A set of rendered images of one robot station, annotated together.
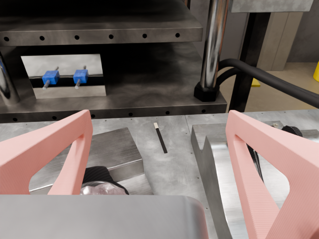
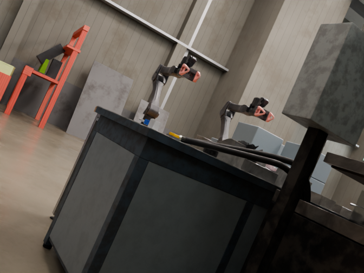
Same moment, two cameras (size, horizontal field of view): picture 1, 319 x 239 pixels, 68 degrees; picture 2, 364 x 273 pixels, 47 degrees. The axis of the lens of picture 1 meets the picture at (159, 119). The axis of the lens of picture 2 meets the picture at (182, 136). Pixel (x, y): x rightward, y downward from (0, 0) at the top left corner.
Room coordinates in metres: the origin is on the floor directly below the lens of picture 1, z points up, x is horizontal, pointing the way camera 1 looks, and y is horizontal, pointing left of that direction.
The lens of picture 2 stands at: (2.31, -1.59, 0.78)
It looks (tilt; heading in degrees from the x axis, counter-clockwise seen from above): 1 degrees up; 154
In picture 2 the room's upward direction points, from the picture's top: 24 degrees clockwise
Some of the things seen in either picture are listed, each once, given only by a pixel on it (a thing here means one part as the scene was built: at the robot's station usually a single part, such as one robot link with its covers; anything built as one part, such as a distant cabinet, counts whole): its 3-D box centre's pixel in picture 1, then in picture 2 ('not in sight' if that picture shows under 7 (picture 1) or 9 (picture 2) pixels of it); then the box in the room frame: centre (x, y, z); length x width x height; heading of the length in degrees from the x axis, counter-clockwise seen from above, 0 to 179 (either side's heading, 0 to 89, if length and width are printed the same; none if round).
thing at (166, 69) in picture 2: not in sight; (167, 75); (-0.28, -0.60, 1.17); 0.30 x 0.09 x 0.12; 0
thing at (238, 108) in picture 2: not in sight; (236, 112); (-0.28, 0.00, 1.17); 0.30 x 0.09 x 0.12; 0
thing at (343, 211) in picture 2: not in sight; (336, 209); (0.21, 0.76, 0.83); 0.17 x 0.13 x 0.06; 5
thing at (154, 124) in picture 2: not in sight; (147, 122); (0.17, -0.76, 0.83); 0.13 x 0.05 x 0.05; 28
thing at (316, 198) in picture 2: not in sight; (316, 199); (0.20, 0.56, 0.84); 0.20 x 0.15 x 0.07; 5
